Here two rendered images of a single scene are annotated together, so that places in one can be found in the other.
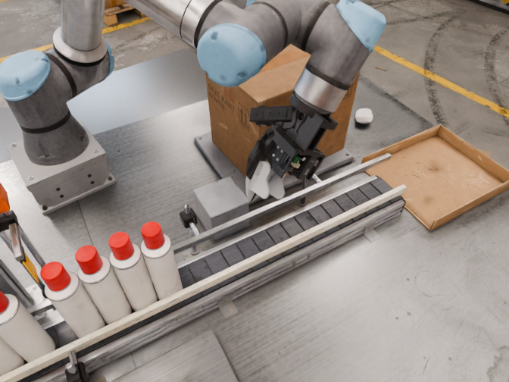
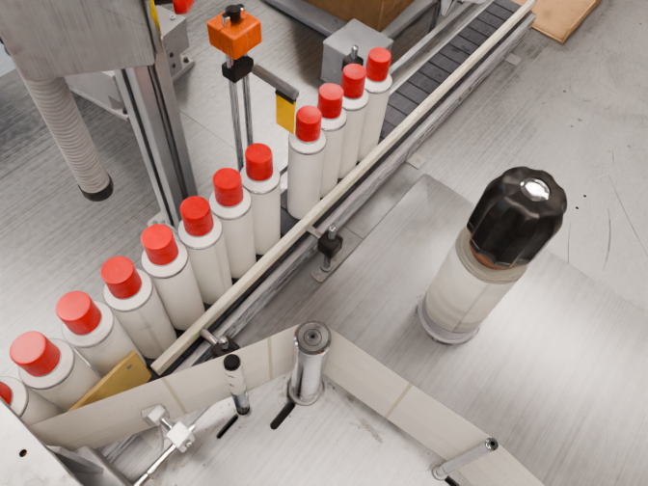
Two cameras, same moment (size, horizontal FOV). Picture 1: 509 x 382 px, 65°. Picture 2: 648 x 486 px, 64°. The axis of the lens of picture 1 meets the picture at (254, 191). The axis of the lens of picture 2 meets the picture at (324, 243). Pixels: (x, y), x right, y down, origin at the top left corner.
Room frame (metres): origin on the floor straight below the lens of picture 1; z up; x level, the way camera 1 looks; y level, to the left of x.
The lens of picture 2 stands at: (-0.12, 0.49, 1.56)
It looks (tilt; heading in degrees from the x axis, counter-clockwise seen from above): 58 degrees down; 332
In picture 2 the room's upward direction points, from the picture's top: 8 degrees clockwise
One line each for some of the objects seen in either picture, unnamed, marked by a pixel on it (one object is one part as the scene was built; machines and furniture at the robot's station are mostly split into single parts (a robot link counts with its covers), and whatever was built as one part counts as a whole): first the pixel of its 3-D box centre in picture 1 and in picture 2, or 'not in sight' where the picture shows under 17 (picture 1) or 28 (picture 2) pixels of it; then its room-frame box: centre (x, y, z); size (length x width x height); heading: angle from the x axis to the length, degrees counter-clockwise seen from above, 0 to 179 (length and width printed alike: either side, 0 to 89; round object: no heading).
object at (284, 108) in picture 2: (29, 264); (285, 112); (0.32, 0.33, 1.09); 0.03 x 0.01 x 0.06; 30
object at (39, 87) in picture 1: (33, 87); not in sight; (0.79, 0.50, 1.10); 0.13 x 0.12 x 0.14; 149
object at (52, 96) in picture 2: not in sight; (66, 123); (0.29, 0.57, 1.18); 0.04 x 0.04 x 0.21
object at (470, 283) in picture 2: not in sight; (482, 264); (0.08, 0.17, 1.03); 0.09 x 0.09 x 0.30
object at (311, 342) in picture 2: not in sight; (308, 365); (0.05, 0.40, 0.97); 0.05 x 0.05 x 0.19
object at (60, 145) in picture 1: (51, 130); not in sight; (0.79, 0.50, 0.98); 0.15 x 0.15 x 0.10
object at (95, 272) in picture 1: (104, 286); (325, 144); (0.35, 0.26, 0.98); 0.05 x 0.05 x 0.20
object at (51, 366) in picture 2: not in sight; (67, 379); (0.12, 0.65, 0.98); 0.05 x 0.05 x 0.20
